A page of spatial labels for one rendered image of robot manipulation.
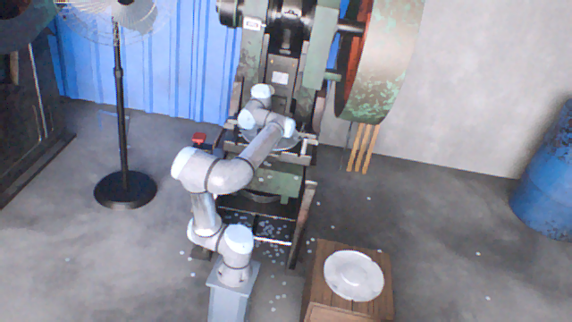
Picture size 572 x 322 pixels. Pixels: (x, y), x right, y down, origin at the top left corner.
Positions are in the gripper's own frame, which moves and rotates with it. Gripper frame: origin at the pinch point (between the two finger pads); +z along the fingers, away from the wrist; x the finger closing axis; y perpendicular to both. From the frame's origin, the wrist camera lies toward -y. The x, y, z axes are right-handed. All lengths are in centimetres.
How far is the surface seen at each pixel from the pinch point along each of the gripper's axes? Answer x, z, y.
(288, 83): 23.4, -18.3, -9.0
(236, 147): -5.7, 10.1, -19.2
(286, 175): 3.8, 19.0, 7.0
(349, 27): 51, -40, 4
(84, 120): -44, 69, -184
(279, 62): 22.9, -28.6, -13.3
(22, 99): -73, 8, -144
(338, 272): -6, 44, 52
